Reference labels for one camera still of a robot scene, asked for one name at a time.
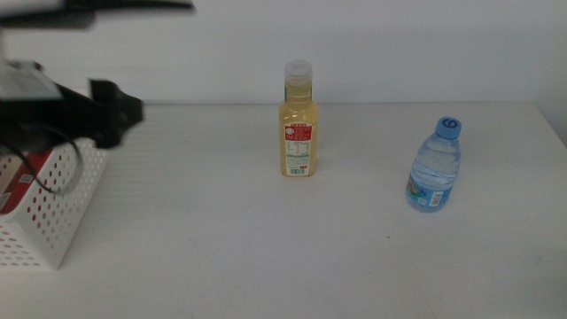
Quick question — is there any red soda can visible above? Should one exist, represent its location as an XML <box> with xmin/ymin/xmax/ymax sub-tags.
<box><xmin>0</xmin><ymin>149</ymin><xmax>57</xmax><ymax>217</ymax></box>

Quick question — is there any yellow juice bottle white cap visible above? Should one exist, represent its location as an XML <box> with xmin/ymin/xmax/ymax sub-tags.
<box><xmin>277</xmin><ymin>58</ymin><xmax>320</xmax><ymax>179</ymax></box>

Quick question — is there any clear water bottle blue cap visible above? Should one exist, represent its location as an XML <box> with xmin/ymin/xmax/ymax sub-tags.
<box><xmin>405</xmin><ymin>116</ymin><xmax>462</xmax><ymax>214</ymax></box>

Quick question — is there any white perforated plastic basket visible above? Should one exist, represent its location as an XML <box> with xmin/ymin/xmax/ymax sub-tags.
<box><xmin>0</xmin><ymin>88</ymin><xmax>110</xmax><ymax>271</ymax></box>

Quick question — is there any thin black left gripper cable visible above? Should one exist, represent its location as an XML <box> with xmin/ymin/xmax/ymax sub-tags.
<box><xmin>0</xmin><ymin>127</ymin><xmax>84</xmax><ymax>197</ymax></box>

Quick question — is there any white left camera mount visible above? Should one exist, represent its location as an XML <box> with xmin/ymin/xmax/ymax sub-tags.
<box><xmin>0</xmin><ymin>58</ymin><xmax>64</xmax><ymax>101</ymax></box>

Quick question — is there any black left camera cable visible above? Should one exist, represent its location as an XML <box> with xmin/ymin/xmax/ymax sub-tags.
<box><xmin>65</xmin><ymin>0</ymin><xmax>197</xmax><ymax>13</ymax></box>

